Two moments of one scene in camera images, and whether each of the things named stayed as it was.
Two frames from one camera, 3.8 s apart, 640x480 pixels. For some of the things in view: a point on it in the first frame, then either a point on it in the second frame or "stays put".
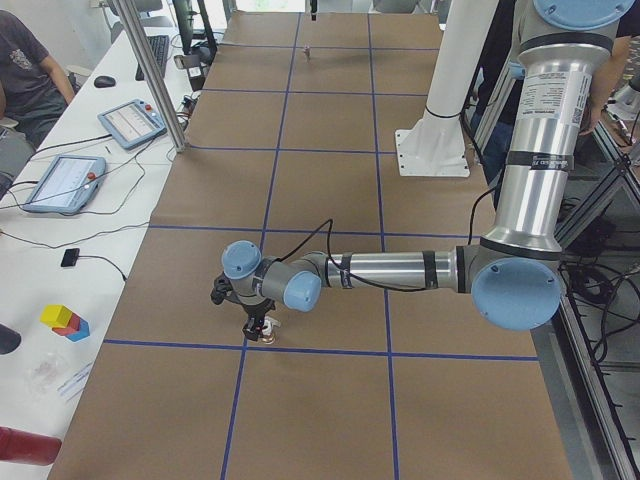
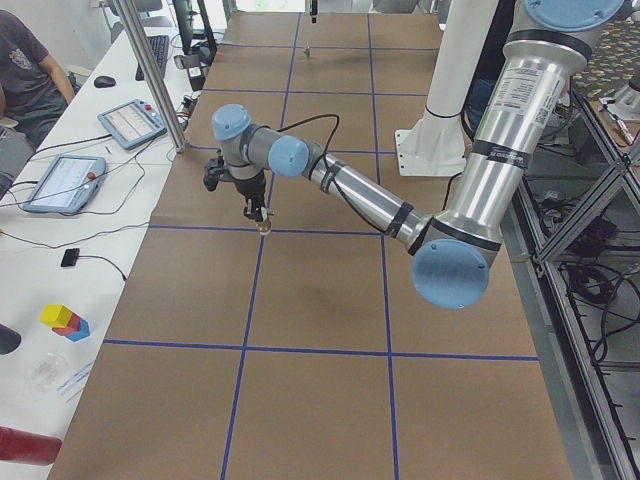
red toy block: (72, 327) stays put
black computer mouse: (104, 82) stays put
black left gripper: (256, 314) to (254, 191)
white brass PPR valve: (269, 324) to (265, 225)
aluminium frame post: (127, 6) stays put
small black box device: (70, 257) stays put
